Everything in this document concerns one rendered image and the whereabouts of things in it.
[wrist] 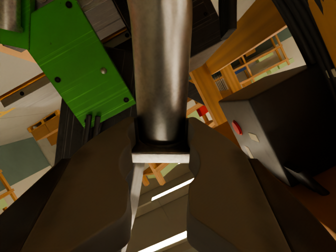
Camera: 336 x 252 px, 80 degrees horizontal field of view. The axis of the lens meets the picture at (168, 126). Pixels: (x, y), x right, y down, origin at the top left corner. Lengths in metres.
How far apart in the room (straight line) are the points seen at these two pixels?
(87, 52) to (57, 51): 0.05
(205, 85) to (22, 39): 0.91
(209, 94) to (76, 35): 0.88
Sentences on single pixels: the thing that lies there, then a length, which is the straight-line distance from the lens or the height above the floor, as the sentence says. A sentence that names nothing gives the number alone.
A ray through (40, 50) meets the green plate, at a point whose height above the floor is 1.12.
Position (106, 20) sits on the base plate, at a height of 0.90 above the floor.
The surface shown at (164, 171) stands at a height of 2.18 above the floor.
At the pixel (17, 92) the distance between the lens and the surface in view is 0.59.
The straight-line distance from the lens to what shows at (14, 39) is 0.44.
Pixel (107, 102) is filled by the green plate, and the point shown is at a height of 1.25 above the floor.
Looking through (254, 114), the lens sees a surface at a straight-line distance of 0.32.
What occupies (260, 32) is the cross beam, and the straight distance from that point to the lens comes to 0.61.
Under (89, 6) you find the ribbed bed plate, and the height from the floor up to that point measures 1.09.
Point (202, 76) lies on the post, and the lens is 1.17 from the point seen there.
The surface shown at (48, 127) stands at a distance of 6.70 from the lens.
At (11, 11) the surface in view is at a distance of 0.41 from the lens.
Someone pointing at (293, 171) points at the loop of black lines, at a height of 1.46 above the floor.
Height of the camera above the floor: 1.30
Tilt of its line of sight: 5 degrees up
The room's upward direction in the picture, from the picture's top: 152 degrees clockwise
